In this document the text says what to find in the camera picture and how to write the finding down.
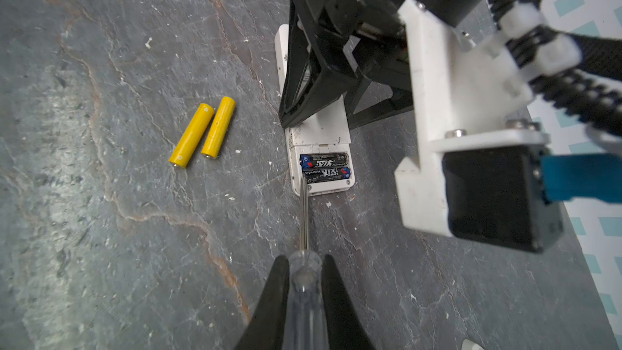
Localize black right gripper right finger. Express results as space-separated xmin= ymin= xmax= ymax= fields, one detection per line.
xmin=322 ymin=254 xmax=374 ymax=349

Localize yellow battery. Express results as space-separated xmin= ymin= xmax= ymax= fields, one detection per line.
xmin=201 ymin=97 xmax=236 ymax=159
xmin=168 ymin=103 xmax=215 ymax=169

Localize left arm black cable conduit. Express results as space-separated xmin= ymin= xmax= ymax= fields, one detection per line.
xmin=485 ymin=0 xmax=622 ymax=137

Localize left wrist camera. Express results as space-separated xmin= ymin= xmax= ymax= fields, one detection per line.
xmin=395 ymin=0 xmax=564 ymax=253

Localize thin metal pry tool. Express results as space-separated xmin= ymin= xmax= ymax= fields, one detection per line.
xmin=283 ymin=177 xmax=328 ymax=349

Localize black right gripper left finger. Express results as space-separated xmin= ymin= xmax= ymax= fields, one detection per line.
xmin=235 ymin=255 xmax=290 ymax=350

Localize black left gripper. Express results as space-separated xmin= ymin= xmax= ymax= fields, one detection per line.
xmin=278 ymin=0 xmax=419 ymax=131

